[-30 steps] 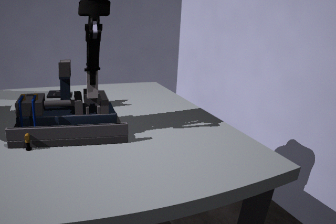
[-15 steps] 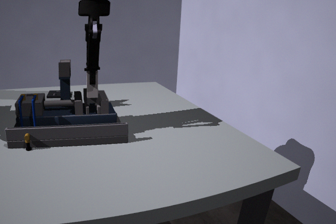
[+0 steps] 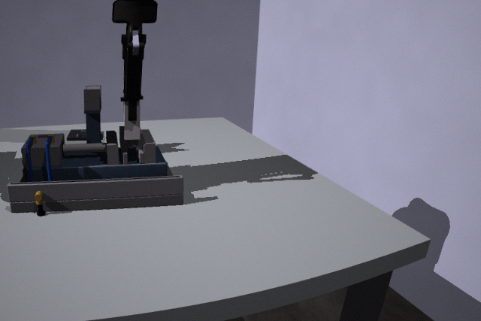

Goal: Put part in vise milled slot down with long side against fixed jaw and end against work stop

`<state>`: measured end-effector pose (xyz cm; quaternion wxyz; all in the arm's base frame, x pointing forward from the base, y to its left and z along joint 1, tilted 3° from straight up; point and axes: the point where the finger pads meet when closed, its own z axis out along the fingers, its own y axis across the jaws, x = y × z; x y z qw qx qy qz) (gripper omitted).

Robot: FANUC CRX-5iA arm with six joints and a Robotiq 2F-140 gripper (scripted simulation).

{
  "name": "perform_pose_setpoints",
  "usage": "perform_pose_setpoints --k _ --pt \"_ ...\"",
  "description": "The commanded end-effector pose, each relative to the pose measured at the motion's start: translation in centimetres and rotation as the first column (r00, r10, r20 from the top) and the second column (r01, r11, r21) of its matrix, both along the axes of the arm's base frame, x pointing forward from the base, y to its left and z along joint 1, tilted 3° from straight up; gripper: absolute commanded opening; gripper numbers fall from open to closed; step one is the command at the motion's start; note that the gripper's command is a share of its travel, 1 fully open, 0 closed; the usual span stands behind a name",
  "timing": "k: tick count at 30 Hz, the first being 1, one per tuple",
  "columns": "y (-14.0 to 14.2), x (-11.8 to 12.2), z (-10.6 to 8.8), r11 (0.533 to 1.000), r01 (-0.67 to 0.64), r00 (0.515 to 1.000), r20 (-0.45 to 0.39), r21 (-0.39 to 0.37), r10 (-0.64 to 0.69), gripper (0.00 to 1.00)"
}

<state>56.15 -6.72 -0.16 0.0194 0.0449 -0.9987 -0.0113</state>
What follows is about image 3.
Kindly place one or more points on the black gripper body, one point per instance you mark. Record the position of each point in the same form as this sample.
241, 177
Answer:
134, 13

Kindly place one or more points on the grey block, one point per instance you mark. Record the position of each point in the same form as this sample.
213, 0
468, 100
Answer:
124, 144

